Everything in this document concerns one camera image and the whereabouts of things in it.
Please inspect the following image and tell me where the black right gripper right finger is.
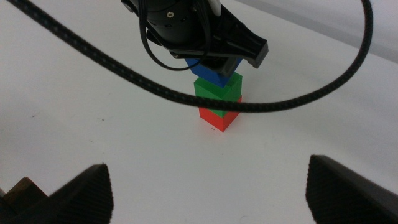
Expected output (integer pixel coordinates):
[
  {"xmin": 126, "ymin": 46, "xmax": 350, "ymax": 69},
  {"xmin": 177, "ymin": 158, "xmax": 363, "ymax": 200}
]
[{"xmin": 305, "ymin": 154, "xmax": 398, "ymax": 224}]

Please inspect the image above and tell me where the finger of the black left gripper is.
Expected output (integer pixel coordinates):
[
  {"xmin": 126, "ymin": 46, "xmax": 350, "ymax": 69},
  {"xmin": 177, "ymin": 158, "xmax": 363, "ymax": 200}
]
[{"xmin": 220, "ymin": 57, "xmax": 239, "ymax": 78}]

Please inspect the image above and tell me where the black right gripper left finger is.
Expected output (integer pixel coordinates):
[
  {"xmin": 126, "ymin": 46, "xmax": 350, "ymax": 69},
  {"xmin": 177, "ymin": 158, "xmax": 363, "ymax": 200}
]
[{"xmin": 12, "ymin": 164, "xmax": 114, "ymax": 224}]

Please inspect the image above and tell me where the blue cube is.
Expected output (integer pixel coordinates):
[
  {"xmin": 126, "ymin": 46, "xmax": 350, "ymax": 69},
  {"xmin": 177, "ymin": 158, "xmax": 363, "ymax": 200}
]
[{"xmin": 185, "ymin": 57, "xmax": 243, "ymax": 89}]

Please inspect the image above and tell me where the green cube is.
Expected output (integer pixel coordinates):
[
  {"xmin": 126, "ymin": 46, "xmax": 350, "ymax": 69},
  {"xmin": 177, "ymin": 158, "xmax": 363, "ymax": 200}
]
[{"xmin": 193, "ymin": 72, "xmax": 243, "ymax": 118}]

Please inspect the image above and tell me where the red cube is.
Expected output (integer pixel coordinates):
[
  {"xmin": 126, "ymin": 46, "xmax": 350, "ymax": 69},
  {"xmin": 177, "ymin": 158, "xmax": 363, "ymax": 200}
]
[{"xmin": 198, "ymin": 96, "xmax": 243, "ymax": 133}]

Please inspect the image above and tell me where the thin black cable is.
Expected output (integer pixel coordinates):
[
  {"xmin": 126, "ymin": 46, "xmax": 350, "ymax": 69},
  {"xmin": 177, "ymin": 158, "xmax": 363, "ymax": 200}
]
[{"xmin": 138, "ymin": 0, "xmax": 214, "ymax": 72}]

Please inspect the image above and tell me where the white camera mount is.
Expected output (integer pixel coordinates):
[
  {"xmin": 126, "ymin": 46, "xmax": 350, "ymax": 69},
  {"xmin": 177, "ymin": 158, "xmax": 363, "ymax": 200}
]
[{"xmin": 207, "ymin": 0, "xmax": 223, "ymax": 17}]

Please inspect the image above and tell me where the black braided cable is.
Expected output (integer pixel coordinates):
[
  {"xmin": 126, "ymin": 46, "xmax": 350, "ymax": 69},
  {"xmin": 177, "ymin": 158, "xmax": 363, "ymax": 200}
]
[{"xmin": 6, "ymin": 0, "xmax": 374, "ymax": 114}]

